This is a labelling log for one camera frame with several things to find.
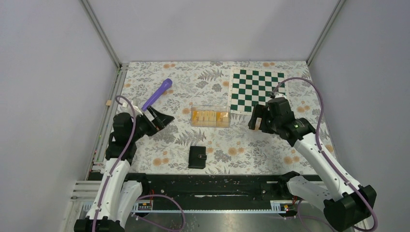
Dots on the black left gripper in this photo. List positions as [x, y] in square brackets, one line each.
[160, 121]

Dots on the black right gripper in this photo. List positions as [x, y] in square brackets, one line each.
[257, 112]

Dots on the clear box of cards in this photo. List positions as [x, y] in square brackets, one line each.
[210, 116]

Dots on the black leather card holder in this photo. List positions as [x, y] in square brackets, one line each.
[197, 157]

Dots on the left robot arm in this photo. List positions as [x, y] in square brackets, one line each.
[116, 195]

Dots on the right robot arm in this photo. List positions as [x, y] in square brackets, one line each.
[344, 201]

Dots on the green white chessboard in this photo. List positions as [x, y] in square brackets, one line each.
[249, 87]

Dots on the purple toy microphone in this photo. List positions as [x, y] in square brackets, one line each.
[166, 84]

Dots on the floral tablecloth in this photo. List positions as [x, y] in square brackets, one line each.
[232, 150]

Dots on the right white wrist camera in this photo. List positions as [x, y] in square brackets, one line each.
[275, 95]

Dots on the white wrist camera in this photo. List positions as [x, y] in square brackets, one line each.
[275, 95]
[131, 109]

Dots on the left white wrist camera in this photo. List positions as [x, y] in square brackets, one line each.
[131, 109]

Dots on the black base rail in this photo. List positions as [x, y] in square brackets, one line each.
[184, 190]

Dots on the white slotted cable duct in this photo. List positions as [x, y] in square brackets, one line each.
[269, 207]

